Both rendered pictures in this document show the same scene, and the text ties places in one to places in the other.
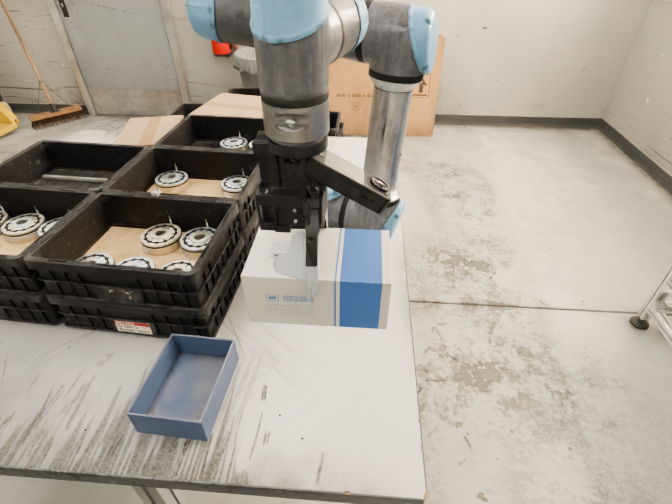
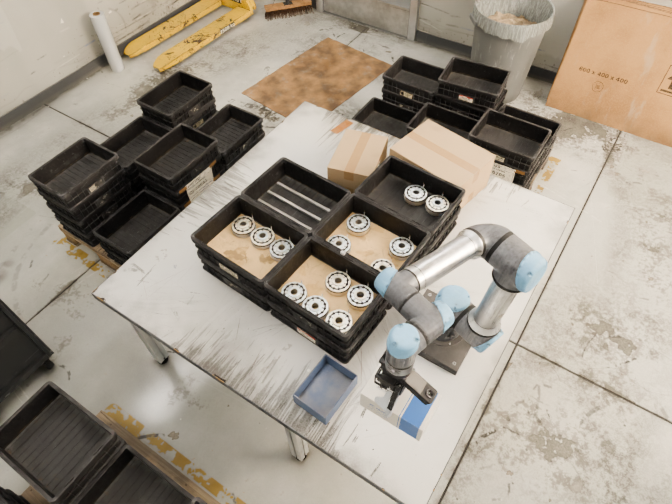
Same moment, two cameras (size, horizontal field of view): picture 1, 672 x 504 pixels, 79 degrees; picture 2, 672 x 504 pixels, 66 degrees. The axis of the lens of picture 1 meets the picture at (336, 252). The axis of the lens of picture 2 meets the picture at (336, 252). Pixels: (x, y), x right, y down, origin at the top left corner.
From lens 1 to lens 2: 1.06 m
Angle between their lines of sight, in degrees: 25
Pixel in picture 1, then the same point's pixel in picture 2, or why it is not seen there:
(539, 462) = not seen: outside the picture
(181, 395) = (320, 391)
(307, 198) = (396, 385)
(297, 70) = (398, 363)
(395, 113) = (501, 299)
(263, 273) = (370, 396)
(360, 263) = (415, 411)
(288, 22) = (397, 354)
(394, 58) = (504, 279)
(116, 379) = (290, 364)
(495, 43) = not seen: outside the picture
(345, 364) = not seen: hidden behind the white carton
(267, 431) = (357, 435)
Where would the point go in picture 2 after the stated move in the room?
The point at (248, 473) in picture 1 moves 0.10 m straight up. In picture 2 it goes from (339, 453) to (339, 444)
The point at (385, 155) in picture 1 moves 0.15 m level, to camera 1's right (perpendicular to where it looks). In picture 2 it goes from (490, 313) to (535, 332)
